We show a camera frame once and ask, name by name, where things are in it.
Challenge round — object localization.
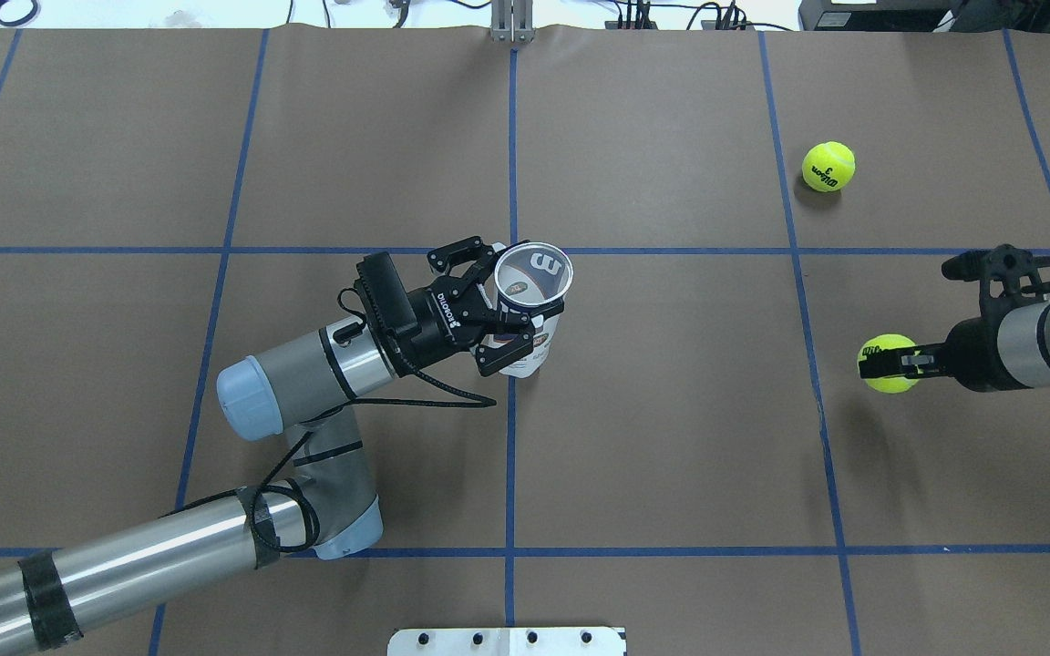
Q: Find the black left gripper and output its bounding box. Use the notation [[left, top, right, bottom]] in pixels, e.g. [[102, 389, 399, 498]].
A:
[[396, 236, 540, 378]]

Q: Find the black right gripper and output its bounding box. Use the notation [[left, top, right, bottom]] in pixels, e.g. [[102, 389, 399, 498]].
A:
[[859, 317, 1010, 392]]

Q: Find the yellow tennis ball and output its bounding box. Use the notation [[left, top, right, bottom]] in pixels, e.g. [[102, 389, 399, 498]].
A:
[[800, 141, 857, 192], [857, 333, 918, 395]]

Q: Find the clear tennis ball can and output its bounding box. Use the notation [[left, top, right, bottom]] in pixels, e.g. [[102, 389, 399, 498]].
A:
[[494, 241, 574, 378]]

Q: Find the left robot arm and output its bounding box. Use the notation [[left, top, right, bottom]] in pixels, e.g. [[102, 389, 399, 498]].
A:
[[0, 244, 287, 560]]

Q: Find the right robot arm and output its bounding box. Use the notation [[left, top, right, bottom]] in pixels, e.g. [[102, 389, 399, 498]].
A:
[[858, 300, 1050, 392]]

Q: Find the blue tape roll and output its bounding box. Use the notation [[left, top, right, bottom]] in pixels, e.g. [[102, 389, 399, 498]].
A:
[[0, 0, 42, 28]]

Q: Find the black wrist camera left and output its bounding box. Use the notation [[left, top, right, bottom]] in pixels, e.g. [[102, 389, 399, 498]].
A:
[[355, 251, 420, 353]]

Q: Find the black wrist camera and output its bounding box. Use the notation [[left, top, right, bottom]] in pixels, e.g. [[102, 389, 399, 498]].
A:
[[941, 244, 1050, 306], [355, 251, 420, 353]]

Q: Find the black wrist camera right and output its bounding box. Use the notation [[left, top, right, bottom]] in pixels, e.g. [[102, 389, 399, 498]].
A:
[[941, 244, 1050, 306]]

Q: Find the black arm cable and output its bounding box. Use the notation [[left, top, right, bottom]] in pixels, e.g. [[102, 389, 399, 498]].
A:
[[248, 290, 499, 555]]

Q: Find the aluminium frame post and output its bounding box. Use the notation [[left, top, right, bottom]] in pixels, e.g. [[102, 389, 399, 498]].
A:
[[490, 0, 536, 45]]

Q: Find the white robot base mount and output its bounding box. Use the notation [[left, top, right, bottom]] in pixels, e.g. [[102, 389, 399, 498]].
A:
[[386, 626, 629, 655]]

